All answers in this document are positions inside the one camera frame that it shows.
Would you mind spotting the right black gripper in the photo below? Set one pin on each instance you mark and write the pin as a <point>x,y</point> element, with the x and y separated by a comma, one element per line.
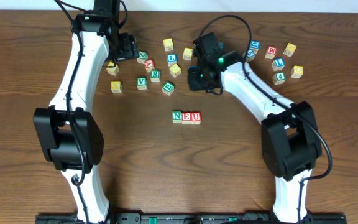
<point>196,80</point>

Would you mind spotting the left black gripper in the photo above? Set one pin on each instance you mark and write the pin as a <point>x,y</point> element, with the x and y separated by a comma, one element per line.
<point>124,50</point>

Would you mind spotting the red U block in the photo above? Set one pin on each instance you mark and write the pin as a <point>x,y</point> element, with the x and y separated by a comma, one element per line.
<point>195,117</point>

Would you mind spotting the green R block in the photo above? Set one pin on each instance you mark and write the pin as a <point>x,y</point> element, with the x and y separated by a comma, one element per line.
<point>155,76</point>

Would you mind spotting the red E block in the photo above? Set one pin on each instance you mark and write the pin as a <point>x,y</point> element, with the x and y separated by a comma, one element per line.
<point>186,118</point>

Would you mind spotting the green N block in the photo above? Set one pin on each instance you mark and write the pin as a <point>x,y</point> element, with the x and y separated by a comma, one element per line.
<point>176,116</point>

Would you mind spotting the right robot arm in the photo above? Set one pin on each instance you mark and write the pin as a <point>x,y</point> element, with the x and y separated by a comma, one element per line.
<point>291,142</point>

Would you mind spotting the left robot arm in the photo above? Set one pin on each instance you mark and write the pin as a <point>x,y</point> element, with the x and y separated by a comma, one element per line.
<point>67,132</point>

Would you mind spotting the green Z block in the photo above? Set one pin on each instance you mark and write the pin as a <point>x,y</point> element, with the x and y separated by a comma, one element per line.
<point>142,57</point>

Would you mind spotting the yellow C block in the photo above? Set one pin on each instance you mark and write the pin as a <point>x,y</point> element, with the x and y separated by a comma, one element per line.
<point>112,68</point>

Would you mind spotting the yellow O block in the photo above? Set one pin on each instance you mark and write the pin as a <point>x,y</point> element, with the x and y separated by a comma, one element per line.
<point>175,70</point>

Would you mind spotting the yellow s block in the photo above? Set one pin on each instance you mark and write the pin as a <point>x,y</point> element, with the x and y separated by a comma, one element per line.
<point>168,44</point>
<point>187,53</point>

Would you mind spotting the red A block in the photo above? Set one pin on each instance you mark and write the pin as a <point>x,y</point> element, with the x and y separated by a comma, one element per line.
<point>149,65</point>

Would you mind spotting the green B block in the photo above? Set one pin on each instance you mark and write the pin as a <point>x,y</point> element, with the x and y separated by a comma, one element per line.
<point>168,88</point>

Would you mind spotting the blue l block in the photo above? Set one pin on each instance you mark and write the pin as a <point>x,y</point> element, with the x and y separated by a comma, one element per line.
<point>171,59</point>
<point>278,64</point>

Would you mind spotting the green V block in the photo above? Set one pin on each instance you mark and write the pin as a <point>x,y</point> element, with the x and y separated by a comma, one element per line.
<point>141,83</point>

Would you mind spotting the yellow K block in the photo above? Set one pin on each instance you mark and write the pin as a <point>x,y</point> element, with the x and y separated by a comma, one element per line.
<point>116,86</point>

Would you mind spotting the yellow S block top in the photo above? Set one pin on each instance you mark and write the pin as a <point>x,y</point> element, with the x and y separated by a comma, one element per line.
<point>168,44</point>

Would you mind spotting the blue 5 block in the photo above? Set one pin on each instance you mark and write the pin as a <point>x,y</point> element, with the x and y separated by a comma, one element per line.
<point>249,55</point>

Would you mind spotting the blue D block right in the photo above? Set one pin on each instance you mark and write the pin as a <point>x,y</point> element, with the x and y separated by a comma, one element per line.
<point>255,46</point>

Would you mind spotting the red M block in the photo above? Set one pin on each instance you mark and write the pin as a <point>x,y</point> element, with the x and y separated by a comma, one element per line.
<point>271,52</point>

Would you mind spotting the blue L block right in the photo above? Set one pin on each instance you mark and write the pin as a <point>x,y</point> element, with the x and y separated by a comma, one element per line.
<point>278,64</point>

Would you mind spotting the green 4 block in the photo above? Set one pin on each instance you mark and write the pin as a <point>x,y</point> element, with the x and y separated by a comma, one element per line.
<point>278,78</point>

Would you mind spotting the yellow block top right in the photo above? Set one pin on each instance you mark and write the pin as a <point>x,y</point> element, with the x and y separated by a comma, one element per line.
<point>289,49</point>

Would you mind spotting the yellow G block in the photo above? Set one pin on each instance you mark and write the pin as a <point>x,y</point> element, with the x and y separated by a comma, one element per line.
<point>297,71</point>

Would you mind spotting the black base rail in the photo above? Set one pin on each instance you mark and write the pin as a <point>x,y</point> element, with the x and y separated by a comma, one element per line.
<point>135,218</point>

